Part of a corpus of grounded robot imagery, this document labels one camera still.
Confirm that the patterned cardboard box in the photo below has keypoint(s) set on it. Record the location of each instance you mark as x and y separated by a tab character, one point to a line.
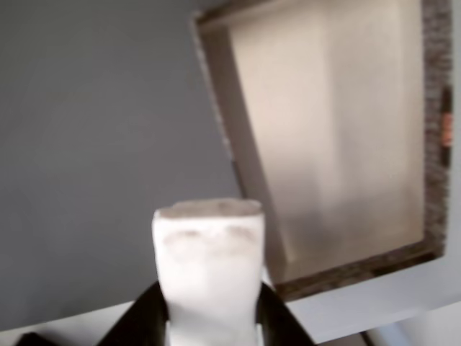
342	126

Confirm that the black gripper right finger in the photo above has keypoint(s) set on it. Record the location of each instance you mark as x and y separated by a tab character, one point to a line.
277	324

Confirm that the small white block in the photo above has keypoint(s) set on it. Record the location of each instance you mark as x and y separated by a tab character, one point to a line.
209	270

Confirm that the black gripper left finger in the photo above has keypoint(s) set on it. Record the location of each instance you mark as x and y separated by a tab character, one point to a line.
147	324

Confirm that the grey rubber mat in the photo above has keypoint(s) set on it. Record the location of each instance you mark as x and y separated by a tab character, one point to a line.
90	126

